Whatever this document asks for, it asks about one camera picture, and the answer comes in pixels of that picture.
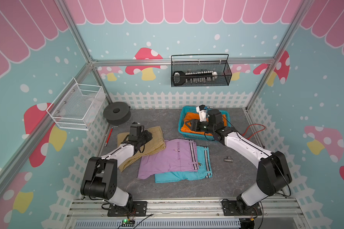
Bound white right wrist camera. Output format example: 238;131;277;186
196;105;207;122

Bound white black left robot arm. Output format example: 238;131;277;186
80;122;153;211

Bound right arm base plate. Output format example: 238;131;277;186
221;198;262;218

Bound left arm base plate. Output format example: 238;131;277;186
107;201;148;217

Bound black wire wall basket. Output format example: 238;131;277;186
171;54;232;87

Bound red cable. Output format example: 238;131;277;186
240;123;267;140

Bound red handled screwdriver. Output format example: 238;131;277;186
104;126;118;147

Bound white wire wall basket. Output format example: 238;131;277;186
46;78;106;131

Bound black socket holder tool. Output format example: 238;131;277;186
171;71;218;86

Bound black foam roll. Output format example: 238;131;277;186
103;102;131;126

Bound khaki pants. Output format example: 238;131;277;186
118;126;166;172

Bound orange pants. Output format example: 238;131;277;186
180;109;228;136

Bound teal pants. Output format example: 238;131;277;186
154;146;213;183

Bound small metal clip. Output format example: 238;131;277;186
224;156;233;163

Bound teal plastic basket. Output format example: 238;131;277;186
178;106;214;141

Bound green circuit board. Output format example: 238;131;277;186
119;219;136;228

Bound purple pants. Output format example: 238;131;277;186
138;139;199;179

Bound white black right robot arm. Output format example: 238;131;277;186
184;105;292;211

